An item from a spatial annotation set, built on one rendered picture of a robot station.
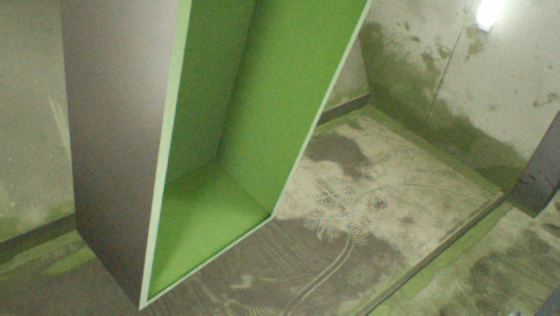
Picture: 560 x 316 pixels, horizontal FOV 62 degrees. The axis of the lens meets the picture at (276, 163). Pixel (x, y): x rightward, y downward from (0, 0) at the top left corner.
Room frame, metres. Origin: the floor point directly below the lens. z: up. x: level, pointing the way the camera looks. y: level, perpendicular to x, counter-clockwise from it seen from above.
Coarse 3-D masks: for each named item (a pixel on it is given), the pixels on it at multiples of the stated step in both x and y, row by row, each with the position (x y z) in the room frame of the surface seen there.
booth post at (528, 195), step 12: (552, 132) 2.15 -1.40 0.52; (540, 144) 2.16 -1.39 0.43; (552, 144) 2.13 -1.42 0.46; (540, 156) 2.14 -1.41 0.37; (552, 156) 2.11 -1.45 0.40; (528, 168) 2.15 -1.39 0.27; (540, 168) 2.12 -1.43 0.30; (552, 168) 2.08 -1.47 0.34; (528, 180) 2.13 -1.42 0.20; (540, 180) 2.10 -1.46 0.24; (552, 180) 2.06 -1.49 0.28; (516, 192) 2.15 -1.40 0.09; (528, 192) 2.11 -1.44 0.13; (540, 192) 2.07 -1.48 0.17; (552, 192) 2.06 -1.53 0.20; (516, 204) 2.12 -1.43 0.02; (528, 204) 2.09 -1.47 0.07; (540, 204) 2.05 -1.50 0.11
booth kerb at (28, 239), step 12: (360, 96) 2.84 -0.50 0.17; (336, 108) 2.66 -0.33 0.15; (348, 108) 2.76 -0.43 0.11; (360, 108) 2.86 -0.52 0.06; (324, 120) 2.59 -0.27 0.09; (60, 216) 1.35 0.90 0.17; (72, 216) 1.38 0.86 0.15; (36, 228) 1.27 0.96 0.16; (48, 228) 1.31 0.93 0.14; (60, 228) 1.34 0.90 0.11; (72, 228) 1.37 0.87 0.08; (0, 240) 1.18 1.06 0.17; (12, 240) 1.20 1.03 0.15; (24, 240) 1.23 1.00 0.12; (36, 240) 1.26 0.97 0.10; (48, 240) 1.30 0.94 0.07; (0, 252) 1.16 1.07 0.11; (12, 252) 1.19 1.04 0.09; (0, 264) 1.15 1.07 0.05
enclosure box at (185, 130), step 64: (64, 0) 0.87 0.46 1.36; (128, 0) 0.73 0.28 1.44; (192, 0) 1.17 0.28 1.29; (256, 0) 1.38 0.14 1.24; (320, 0) 1.24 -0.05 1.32; (64, 64) 0.90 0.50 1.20; (128, 64) 0.74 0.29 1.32; (192, 64) 1.23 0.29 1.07; (256, 64) 1.36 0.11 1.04; (320, 64) 1.21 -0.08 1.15; (128, 128) 0.76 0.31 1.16; (192, 128) 1.31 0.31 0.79; (256, 128) 1.34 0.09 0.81; (128, 192) 0.77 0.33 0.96; (192, 192) 1.28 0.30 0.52; (256, 192) 1.32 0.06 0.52; (128, 256) 0.80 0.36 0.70; (192, 256) 1.01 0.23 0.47
